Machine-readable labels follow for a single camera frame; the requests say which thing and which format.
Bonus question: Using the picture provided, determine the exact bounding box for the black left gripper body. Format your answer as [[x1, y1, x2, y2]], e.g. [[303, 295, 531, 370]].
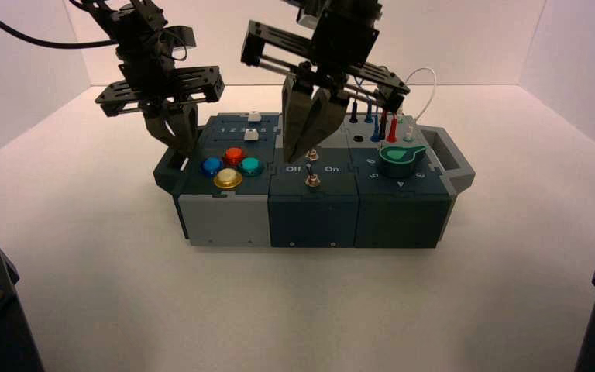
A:
[[95, 48, 226, 119]]

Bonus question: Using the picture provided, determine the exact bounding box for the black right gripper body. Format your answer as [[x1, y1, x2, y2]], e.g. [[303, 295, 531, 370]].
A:
[[240, 9, 412, 99]]

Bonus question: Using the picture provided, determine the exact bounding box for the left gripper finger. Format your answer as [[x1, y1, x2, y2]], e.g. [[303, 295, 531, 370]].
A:
[[170, 102, 200, 156], [143, 108, 184, 153]]

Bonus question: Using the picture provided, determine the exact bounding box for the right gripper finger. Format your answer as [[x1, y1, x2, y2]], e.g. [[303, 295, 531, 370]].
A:
[[281, 75, 316, 164], [298, 87, 352, 156]]

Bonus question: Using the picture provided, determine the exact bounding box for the blue round push button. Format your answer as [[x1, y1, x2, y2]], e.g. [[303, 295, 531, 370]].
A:
[[198, 156, 225, 179]]

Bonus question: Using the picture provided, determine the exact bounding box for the red round push button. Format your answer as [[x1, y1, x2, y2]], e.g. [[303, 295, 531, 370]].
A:
[[222, 146, 248, 167]]

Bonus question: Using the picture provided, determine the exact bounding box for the yellow round push button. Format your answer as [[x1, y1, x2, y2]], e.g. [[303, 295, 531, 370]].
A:
[[212, 167, 243, 191]]

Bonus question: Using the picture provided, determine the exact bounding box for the green round push button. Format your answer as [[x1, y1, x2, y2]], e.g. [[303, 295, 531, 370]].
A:
[[236, 156, 265, 179]]

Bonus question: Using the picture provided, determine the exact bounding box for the green rotary knob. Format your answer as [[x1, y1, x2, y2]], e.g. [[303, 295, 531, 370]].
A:
[[377, 144, 428, 180]]

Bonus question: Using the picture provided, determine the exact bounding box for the grey and teal control box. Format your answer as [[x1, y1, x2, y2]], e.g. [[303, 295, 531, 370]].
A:
[[152, 111, 477, 250]]

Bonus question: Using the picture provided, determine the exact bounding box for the black jumper cable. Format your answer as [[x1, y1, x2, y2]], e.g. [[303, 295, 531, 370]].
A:
[[348, 98, 390, 141]]

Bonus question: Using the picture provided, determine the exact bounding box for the blue jumper cable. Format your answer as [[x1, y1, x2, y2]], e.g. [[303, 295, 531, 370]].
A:
[[363, 96, 383, 143]]

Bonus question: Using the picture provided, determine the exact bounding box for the red jumper cable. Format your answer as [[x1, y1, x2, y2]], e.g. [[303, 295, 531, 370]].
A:
[[385, 110, 399, 144]]

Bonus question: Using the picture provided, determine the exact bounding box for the white jumper cable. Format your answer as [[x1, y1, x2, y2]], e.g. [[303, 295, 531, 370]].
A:
[[395, 67, 438, 144]]

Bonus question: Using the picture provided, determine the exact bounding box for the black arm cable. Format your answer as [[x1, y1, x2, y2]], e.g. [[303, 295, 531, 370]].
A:
[[0, 0, 120, 51]]

